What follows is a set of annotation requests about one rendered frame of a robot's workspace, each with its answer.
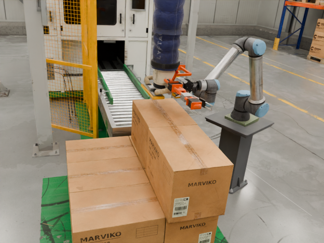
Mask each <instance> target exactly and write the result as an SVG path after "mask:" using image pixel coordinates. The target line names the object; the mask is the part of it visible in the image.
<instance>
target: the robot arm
mask: <svg viewBox="0 0 324 243"><path fill-rule="evenodd" d="M265 50H266V44H265V42H264V41H262V40H260V39H256V38H252V37H243V38H240V39H238V40H236V41H235V42H234V43H233V44H232V48H231V49H230V50H229V51H228V53H227V54H226V55H225V56H224V57H223V58H222V59H221V61H220V62H219V63H218V64H217V65H216V66H215V68H214V69H213V70H212V71H211V72H210V73H209V75H208V76H207V77H206V78H205V79H203V80H198V81H195V82H192V81H191V80H188V79H184V78H181V77H177V79H179V80H181V81H182V82H183V88H184V89H185V90H186V92H187V91H189V92H191V91H192V94H193V95H194V96H196V97H198V98H202V99H204V100H206V101H207V103H209V104H211V105H213V106H214V104H215V99H216V91H218V90H219V89H220V83H219V81H218V79H219V77H220V76H221V75H222V74H223V73H224V72H225V70H226V69H227V68H228V67H229V66H230V65H231V64H232V62H233V61H234V60H235V59H236V58H237V56H238V55H239V54H242V53H243V52H245V51H248V56H249V78H250V91H248V90H240V91H238V92H237V93H236V97H235V103H234V109H233V111H232V112H231V114H230V116H231V118H232V119H234V120H236V121H241V122H245V121H248V120H250V113H251V114H253V115H255V116H256V117H259V118H261V117H263V116H265V115H266V113H267V112H268V110H269V104H268V103H266V102H265V97H264V96H263V54H264V52H265Z"/></svg>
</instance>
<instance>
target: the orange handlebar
mask: <svg viewBox="0 0 324 243"><path fill-rule="evenodd" d="M180 69H181V70H182V71H184V72H185V73H178V75H177V76H191V75H192V73H191V72H189V71H188V70H186V69H185V68H183V67H180ZM164 81H165V82H166V83H167V84H168V82H169V81H168V80H167V79H164ZM174 90H175V91H176V93H177V94H178V95H181V93H186V90H185V89H184V88H181V87H179V88H176V87H174ZM193 107H194V108H200V107H201V104H198V105H194V106H193Z"/></svg>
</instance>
